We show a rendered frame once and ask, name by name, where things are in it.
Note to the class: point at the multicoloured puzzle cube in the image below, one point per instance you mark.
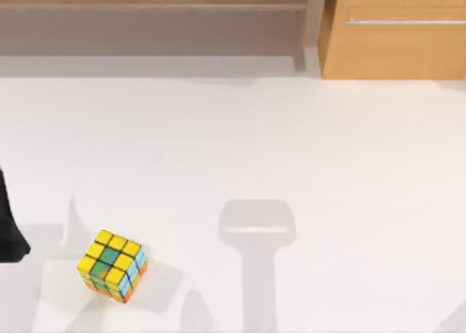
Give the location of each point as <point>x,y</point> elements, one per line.
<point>111,265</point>

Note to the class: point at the pale wooden cupboard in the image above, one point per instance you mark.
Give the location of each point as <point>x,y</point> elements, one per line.
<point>397,49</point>

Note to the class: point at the wooden open shelf unit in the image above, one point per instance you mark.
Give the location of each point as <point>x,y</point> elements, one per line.
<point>153,23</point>

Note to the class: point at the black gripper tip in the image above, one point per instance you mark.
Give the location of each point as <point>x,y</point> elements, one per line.
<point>8,234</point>

